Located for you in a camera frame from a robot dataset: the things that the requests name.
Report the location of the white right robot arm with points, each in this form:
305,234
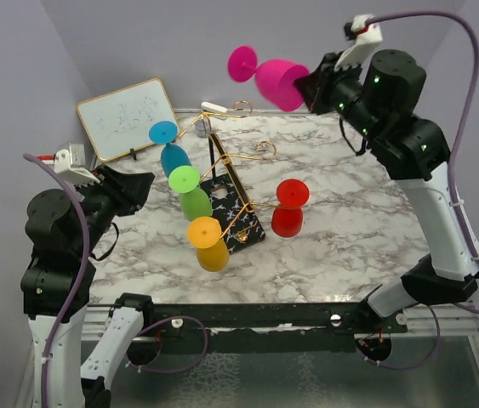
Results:
415,154

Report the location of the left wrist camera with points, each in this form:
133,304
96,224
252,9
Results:
69,162

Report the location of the black front mounting bar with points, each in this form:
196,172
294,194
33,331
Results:
247,328

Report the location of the black patterned rack base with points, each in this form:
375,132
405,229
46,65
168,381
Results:
230,201

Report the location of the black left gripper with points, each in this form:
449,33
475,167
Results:
131,189

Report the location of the orange wine glass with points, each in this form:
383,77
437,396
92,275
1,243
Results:
205,235

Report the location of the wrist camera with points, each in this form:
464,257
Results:
364,38
69,162

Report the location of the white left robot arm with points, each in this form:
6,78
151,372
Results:
56,287

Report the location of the blue wine glass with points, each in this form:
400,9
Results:
172,156

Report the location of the white marker eraser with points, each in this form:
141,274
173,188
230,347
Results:
212,108

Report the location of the gold wire glass rack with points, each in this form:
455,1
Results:
265,149

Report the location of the small framed whiteboard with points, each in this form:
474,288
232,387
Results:
119,121

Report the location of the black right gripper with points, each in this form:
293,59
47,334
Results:
314,85

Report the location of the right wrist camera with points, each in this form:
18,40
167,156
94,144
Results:
364,38

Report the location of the green wine glass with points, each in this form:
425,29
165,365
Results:
194,201

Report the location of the red wine glass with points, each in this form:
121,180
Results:
287,217

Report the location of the magenta wine glass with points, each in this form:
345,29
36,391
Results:
273,78

